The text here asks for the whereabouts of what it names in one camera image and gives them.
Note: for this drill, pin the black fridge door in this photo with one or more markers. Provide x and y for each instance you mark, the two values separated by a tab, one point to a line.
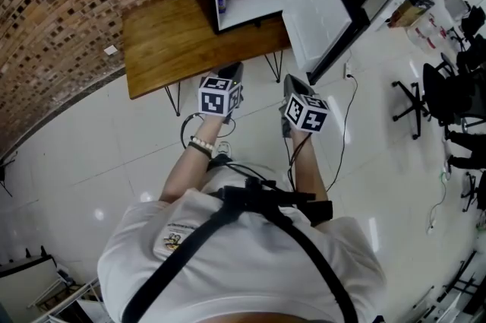
319	17

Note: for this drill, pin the black chest harness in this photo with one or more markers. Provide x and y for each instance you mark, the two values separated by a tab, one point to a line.
258	196

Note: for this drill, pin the white t-shirt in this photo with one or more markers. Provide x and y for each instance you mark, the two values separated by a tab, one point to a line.
243	268

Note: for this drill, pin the brown cardboard box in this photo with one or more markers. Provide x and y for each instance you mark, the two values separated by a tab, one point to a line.
410	13

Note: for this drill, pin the white power strip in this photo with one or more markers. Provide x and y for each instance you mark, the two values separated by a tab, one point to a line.
347	70

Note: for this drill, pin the wooden table with metal legs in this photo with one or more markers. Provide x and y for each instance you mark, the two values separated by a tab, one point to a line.
163	48

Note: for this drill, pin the white wall socket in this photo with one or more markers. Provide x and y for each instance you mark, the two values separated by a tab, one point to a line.
110	50

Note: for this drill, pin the black office chair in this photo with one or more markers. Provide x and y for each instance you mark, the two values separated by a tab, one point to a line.
433	93
474	192

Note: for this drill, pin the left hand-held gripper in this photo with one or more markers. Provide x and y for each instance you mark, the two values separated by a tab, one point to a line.
214	103

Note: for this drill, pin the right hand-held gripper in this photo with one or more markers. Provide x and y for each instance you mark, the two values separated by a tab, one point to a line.
309	118

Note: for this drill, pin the person's left forearm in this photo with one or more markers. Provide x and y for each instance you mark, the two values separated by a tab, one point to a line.
182	177

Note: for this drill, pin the person's black trousers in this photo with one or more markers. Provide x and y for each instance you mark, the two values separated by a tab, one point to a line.
217	162

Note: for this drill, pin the blue drink can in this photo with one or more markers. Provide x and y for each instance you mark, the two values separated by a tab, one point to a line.
222	2

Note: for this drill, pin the white shoe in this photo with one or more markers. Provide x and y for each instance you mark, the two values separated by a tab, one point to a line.
224	149

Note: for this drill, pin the black wrist band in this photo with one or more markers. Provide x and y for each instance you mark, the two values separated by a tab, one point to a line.
199	150

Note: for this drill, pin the clear water jug red label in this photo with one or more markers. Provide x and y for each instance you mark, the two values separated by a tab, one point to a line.
427	34

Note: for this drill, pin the black tripod stand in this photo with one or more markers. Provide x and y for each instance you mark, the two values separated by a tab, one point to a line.
4	173

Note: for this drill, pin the person's right forearm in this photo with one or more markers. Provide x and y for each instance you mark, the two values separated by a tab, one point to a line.
309	173

